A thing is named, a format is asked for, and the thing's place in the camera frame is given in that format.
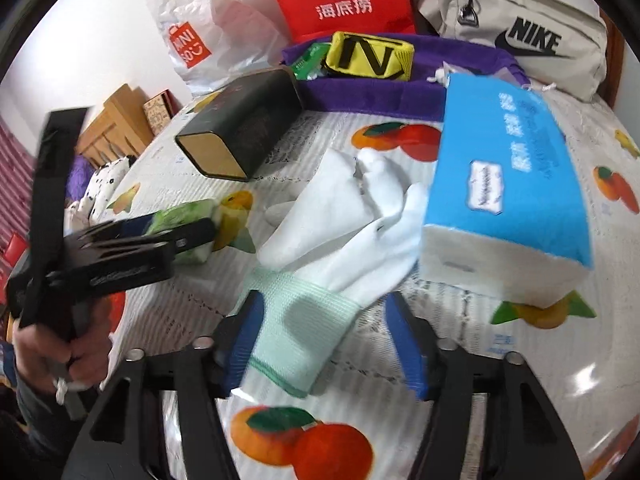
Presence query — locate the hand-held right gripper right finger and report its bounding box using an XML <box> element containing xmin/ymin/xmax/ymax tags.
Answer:
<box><xmin>385</xmin><ymin>291</ymin><xmax>586</xmax><ymax>480</ymax></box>

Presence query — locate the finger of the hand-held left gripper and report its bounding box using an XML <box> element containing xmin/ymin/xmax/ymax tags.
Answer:
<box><xmin>64</xmin><ymin>217</ymin><xmax>157</xmax><ymax>242</ymax></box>
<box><xmin>85</xmin><ymin>219</ymin><xmax>217</xmax><ymax>262</ymax></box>

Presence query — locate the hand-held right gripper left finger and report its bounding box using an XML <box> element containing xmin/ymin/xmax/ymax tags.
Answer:
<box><xmin>62</xmin><ymin>290</ymin><xmax>266</xmax><ymax>480</ymax></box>

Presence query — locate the white glove green cuff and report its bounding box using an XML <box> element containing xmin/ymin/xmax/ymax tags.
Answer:
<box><xmin>247</xmin><ymin>147</ymin><xmax>431</xmax><ymax>398</ymax></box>

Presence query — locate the green plastic packet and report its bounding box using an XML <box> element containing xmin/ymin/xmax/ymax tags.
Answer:
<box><xmin>291</xmin><ymin>42</ymin><xmax>331</xmax><ymax>81</ymax></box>

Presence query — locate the purple fabric storage tray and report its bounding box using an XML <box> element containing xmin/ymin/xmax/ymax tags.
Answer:
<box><xmin>280</xmin><ymin>34</ymin><xmax>531</xmax><ymax>122</ymax></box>

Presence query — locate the yellow black pouch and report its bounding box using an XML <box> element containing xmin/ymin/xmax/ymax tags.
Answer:
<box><xmin>324</xmin><ymin>31</ymin><xmax>415</xmax><ymax>82</ymax></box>

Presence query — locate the person's left forearm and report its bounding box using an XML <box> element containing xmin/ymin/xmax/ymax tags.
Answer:
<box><xmin>0</xmin><ymin>340</ymin><xmax>81</xmax><ymax>480</ymax></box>

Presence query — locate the person's left hand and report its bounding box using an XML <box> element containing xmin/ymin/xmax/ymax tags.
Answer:
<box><xmin>12</xmin><ymin>297</ymin><xmax>113</xmax><ymax>393</ymax></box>

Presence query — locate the purple fluffy item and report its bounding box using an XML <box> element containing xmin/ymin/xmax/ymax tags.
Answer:
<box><xmin>67</xmin><ymin>155</ymin><xmax>96</xmax><ymax>201</ymax></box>

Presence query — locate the red striped curtain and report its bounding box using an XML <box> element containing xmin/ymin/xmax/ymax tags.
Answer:
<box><xmin>0</xmin><ymin>115</ymin><xmax>38</xmax><ymax>241</ymax></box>

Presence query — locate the white black-dotted pillow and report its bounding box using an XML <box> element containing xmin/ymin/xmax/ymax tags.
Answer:
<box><xmin>65</xmin><ymin>155</ymin><xmax>136</xmax><ymax>236</ymax></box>

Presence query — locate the wooden headboard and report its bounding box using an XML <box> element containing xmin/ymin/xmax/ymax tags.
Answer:
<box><xmin>75</xmin><ymin>84</ymin><xmax>153</xmax><ymax>171</ymax></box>

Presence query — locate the patterned box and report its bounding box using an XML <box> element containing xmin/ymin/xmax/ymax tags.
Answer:
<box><xmin>142</xmin><ymin>90</ymin><xmax>173</xmax><ymax>136</ymax></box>

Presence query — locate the black tin box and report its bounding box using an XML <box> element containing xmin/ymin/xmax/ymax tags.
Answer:
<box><xmin>175</xmin><ymin>67</ymin><xmax>306</xmax><ymax>182</ymax></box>

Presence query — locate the fruit-print bedsheet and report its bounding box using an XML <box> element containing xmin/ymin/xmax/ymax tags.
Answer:
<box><xmin>60</xmin><ymin>80</ymin><xmax>640</xmax><ymax>480</ymax></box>

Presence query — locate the blue tissue pack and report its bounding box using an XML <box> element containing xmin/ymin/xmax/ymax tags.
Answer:
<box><xmin>417</xmin><ymin>72</ymin><xmax>593</xmax><ymax>308</ymax></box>

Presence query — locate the white plastic shopping bag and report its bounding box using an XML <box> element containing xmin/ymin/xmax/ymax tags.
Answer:
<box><xmin>142</xmin><ymin>0</ymin><xmax>291</xmax><ymax>96</ymax></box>

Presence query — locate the red paper bag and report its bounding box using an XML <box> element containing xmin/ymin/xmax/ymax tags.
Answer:
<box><xmin>259</xmin><ymin>0</ymin><xmax>417</xmax><ymax>43</ymax></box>

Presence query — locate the beige fabric bag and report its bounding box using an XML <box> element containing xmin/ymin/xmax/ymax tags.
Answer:
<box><xmin>412</xmin><ymin>0</ymin><xmax>608</xmax><ymax>103</ymax></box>

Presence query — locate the brown wooden frame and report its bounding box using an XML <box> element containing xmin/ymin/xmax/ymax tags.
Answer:
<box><xmin>597</xmin><ymin>10</ymin><xmax>622</xmax><ymax>108</ymax></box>

